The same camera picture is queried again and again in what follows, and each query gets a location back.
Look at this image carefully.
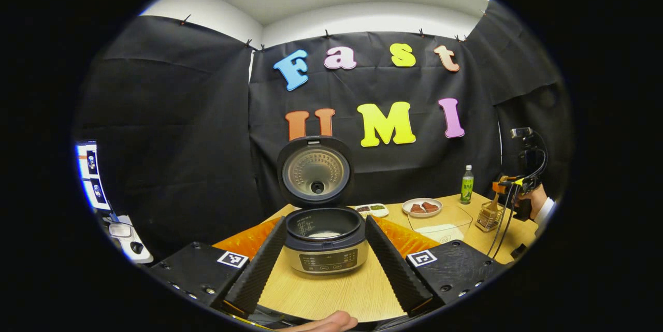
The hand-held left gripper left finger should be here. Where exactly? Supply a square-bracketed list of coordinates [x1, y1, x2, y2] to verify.
[150, 216, 289, 317]

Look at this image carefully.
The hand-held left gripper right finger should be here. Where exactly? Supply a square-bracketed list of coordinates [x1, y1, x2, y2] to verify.
[364, 215, 511, 317]

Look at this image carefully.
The clear chopstick holder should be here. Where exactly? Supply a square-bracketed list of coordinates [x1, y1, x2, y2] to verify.
[475, 201, 504, 233]

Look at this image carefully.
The clear box of rice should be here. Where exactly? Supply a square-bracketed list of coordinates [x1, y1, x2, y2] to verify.
[408, 205, 473, 244]

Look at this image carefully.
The black silver rice cooker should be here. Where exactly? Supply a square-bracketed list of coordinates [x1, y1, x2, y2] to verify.
[277, 136, 369, 276]

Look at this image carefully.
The green drink bottle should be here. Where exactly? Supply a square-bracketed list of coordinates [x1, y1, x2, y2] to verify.
[460, 165, 474, 205]

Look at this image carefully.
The white plate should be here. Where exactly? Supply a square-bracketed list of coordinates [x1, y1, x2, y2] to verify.
[402, 197, 443, 218]

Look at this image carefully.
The white divided food tray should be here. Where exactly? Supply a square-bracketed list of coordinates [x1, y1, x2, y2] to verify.
[355, 203, 390, 218]

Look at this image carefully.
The white side desk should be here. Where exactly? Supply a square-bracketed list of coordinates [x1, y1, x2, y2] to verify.
[101, 213, 155, 264]

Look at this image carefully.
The black backdrop cloth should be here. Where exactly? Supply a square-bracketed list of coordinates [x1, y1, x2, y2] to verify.
[75, 0, 573, 260]

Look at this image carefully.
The computer monitor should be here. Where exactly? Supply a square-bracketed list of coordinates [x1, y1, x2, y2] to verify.
[76, 140, 110, 211]

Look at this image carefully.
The black cable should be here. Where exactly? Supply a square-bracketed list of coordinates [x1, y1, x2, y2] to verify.
[486, 184, 513, 259]
[492, 184, 520, 259]

